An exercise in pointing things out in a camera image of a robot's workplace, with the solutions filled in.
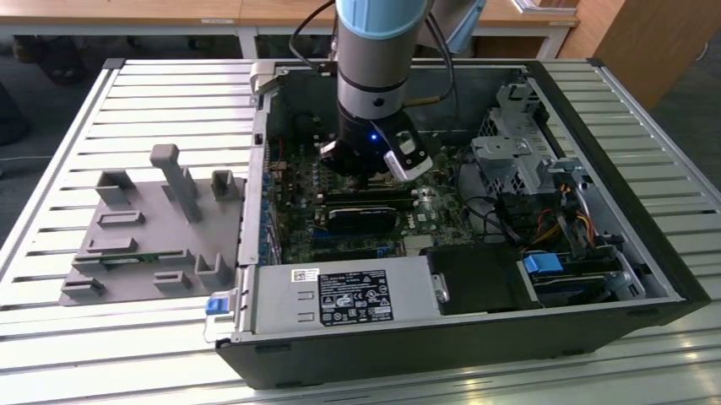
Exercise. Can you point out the black and grey PC case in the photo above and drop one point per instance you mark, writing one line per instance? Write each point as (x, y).
(394, 358)

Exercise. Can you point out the white paper stack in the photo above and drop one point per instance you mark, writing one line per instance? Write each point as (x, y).
(536, 3)

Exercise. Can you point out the blue case latch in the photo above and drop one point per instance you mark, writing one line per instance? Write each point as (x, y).
(219, 306)

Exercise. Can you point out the blue disk carrier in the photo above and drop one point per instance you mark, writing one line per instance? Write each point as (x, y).
(542, 266)

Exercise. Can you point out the CPU socket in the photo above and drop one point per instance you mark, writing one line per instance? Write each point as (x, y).
(392, 185)

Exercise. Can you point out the green motherboard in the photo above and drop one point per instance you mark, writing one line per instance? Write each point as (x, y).
(445, 211)

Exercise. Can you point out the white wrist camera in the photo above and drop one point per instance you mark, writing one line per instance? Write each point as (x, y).
(412, 162)
(329, 149)

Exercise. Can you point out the black expansion slot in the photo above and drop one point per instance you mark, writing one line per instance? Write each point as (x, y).
(343, 254)

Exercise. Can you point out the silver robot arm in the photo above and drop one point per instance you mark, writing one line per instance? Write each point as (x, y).
(372, 55)

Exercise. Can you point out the black graphics card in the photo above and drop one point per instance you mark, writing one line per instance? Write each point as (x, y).
(361, 221)

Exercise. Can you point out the grey parts rack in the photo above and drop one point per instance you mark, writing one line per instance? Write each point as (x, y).
(153, 236)

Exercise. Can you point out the wooden desk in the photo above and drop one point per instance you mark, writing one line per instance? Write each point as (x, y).
(169, 10)

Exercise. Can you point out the wooden cabinet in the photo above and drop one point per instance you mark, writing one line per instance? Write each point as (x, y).
(659, 42)

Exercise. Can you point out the green RAM stick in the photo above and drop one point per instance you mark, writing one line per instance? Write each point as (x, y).
(146, 258)

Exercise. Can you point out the black plastic shroud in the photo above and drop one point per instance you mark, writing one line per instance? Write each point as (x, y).
(478, 278)

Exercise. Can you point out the silver chipset heatsink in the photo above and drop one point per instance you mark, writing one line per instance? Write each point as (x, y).
(420, 244)

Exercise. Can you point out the silver power supply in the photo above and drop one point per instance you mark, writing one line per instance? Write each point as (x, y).
(282, 295)

